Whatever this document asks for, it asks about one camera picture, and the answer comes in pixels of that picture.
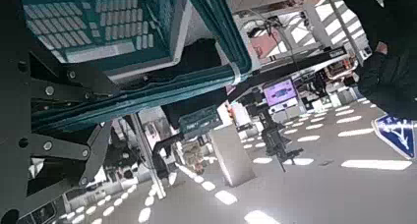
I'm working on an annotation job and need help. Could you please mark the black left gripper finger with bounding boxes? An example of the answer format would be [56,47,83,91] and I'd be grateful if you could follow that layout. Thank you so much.
[29,49,147,103]
[26,120,115,188]

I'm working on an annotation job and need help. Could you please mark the teal and grey plastic crate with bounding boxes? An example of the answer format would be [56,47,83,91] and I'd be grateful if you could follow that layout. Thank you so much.
[19,0,198,78]

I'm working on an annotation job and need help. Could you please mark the white square pillar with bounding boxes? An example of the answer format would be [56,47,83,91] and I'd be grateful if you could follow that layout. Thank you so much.
[209,124,257,188]

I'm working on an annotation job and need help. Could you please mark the white ceiling light panel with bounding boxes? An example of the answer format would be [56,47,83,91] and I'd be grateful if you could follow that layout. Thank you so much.
[214,189,239,206]
[340,158,413,171]
[337,128,376,139]

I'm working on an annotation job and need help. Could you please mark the monitor with purple screen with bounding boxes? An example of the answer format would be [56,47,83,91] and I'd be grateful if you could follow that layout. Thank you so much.
[263,79,299,108]

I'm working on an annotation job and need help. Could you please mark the black tripod stand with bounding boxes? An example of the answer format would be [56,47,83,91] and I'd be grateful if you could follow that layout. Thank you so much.
[255,102,304,173]

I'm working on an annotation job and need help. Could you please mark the white workbench with black top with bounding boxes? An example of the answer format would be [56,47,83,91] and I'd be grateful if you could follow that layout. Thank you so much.
[225,45,350,104]

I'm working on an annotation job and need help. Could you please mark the person in black with sandals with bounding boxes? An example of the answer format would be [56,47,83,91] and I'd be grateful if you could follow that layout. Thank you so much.
[335,0,417,120]

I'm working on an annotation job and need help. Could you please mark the blue white hanging sign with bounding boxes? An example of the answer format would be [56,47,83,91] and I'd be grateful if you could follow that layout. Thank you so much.
[371,114,417,161]

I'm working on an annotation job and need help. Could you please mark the white metal post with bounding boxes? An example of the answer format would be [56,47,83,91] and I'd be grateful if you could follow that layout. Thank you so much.
[130,114,167,199]

